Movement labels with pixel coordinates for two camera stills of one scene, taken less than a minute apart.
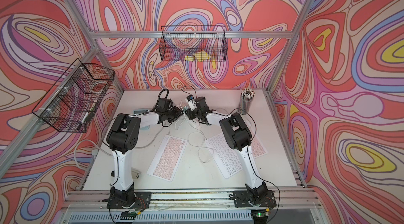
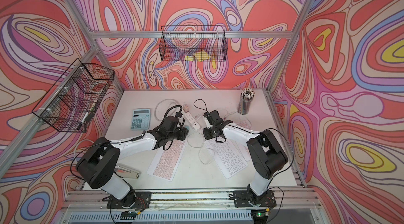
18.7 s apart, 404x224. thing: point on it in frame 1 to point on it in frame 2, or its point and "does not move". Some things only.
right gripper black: (189, 114) to (207, 136)
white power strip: (195, 123) does not move
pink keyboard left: (165, 161) does not move
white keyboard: (228, 159) does not move
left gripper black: (177, 113) to (183, 134)
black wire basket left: (73, 99) does not move
